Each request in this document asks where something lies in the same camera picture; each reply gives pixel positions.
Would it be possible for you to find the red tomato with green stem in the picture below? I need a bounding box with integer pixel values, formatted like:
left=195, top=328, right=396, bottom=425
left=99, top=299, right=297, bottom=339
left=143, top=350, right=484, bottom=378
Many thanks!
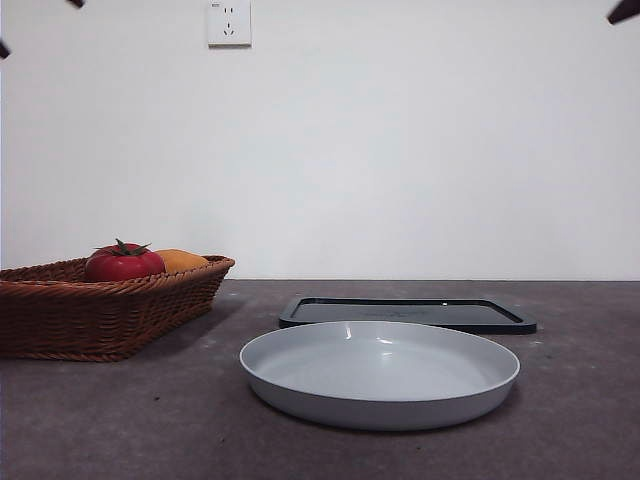
left=84, top=238, right=167, bottom=283

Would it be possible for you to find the orange bread roll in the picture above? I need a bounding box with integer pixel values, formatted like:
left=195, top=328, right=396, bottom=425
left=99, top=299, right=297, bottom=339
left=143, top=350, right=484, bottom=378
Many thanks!
left=155, top=248, right=210, bottom=275

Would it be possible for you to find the brown wicker basket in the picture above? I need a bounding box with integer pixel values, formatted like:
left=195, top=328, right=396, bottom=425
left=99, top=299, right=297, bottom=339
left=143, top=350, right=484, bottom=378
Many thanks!
left=0, top=255, right=236, bottom=362

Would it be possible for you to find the black rectangular tray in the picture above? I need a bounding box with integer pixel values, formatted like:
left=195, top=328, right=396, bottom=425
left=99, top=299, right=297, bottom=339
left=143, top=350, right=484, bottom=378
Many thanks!
left=278, top=297, right=538, bottom=336

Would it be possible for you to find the grey round plate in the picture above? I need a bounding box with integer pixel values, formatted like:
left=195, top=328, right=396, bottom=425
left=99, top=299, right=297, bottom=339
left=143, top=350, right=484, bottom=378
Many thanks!
left=238, top=320, right=522, bottom=432

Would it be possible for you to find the white wall power socket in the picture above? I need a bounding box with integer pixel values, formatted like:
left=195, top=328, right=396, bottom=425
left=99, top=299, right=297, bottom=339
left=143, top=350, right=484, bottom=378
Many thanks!
left=207, top=0, right=253, bottom=50

